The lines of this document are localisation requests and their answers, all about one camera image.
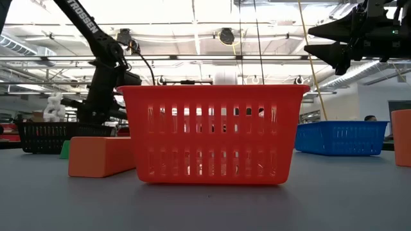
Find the blue plastic basket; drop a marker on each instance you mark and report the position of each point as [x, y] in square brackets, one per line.
[340, 138]

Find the orange rectangular block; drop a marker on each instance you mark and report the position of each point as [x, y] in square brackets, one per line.
[99, 157]

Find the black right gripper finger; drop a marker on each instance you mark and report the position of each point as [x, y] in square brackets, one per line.
[340, 29]
[334, 54]

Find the red background bin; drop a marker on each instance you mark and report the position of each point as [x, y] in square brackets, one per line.
[9, 136]
[123, 132]

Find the person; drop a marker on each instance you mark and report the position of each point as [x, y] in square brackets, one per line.
[370, 118]

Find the cardboard box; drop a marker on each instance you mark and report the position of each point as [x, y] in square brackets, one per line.
[38, 116]

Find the green block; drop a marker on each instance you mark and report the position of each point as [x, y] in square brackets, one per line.
[65, 152]

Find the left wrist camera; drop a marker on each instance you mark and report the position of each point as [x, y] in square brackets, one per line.
[124, 37]

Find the red plastic basket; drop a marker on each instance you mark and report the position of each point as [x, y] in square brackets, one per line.
[224, 96]

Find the white stacked foam object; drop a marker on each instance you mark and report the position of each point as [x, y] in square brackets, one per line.
[54, 109]

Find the orange cylinder block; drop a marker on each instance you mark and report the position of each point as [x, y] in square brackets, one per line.
[403, 138]

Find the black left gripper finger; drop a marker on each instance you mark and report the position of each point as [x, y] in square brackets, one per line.
[101, 117]
[86, 117]

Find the black plastic basket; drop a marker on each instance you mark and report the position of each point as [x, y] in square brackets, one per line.
[48, 138]

